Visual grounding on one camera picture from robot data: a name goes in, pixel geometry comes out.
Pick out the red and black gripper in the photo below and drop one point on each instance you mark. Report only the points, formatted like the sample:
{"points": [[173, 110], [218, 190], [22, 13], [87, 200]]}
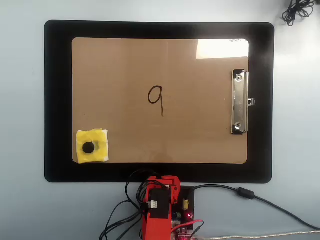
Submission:
{"points": [[160, 180]]}

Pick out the red circuit board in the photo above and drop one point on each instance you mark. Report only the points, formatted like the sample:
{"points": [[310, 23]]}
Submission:
{"points": [[183, 236]]}

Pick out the silver metal clipboard clip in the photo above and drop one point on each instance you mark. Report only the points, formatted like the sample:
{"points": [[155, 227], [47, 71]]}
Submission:
{"points": [[239, 105]]}

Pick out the brown clipboard board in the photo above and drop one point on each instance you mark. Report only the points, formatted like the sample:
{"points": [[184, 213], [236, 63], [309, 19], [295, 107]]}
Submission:
{"points": [[195, 112]]}

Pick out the yellow sponge with black knob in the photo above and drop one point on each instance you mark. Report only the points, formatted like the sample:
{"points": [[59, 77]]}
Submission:
{"points": [[98, 152]]}

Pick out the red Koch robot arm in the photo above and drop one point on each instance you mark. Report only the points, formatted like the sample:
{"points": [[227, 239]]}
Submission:
{"points": [[156, 225]]}

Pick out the black robot base box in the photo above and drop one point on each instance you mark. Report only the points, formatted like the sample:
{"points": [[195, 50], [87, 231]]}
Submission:
{"points": [[187, 195]]}

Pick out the black rectangular mat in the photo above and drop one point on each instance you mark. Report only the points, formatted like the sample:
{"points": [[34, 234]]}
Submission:
{"points": [[57, 100]]}

